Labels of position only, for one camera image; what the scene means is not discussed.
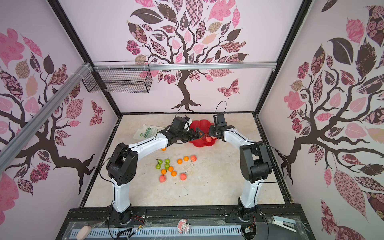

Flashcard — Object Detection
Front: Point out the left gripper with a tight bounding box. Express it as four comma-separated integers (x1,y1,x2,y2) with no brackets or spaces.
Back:
177,126,204,143

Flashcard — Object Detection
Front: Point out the red flower fruit bowl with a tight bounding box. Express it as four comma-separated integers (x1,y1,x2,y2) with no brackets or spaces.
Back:
190,120,217,148

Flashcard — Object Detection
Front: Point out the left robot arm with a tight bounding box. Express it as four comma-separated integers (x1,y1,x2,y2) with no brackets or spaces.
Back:
106,117,205,225

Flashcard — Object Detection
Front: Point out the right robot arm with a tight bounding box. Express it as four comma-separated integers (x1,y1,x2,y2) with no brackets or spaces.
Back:
209,114,272,221

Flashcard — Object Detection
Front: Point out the white green refill pouch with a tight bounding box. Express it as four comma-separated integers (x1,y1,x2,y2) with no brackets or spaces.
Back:
133,124,164,141

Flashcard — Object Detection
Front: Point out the pink cartoon figure sticker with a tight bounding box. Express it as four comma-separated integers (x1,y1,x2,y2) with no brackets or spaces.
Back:
177,219,191,234

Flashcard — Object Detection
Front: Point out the white stapler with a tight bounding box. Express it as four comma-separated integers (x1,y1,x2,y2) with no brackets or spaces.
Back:
272,216,297,233

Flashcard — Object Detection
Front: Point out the pink oval soap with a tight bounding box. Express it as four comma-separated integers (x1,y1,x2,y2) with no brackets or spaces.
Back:
76,226,92,240

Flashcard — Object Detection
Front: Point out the black wire basket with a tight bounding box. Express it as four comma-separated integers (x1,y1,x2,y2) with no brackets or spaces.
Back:
82,60,153,94

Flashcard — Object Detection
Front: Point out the aluminium rail back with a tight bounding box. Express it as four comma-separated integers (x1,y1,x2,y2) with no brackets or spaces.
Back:
93,62,277,71

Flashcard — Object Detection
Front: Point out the aluminium rail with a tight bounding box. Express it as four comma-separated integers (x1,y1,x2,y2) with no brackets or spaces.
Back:
93,62,277,71
1,63,92,172

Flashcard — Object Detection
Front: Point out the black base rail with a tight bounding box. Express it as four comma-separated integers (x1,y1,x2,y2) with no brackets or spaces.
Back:
56,204,315,240

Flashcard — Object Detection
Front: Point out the white vented cable duct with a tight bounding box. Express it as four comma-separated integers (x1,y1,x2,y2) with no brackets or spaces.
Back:
87,226,242,239

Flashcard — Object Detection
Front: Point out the aluminium rail left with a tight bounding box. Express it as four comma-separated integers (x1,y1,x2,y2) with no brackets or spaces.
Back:
1,63,92,172

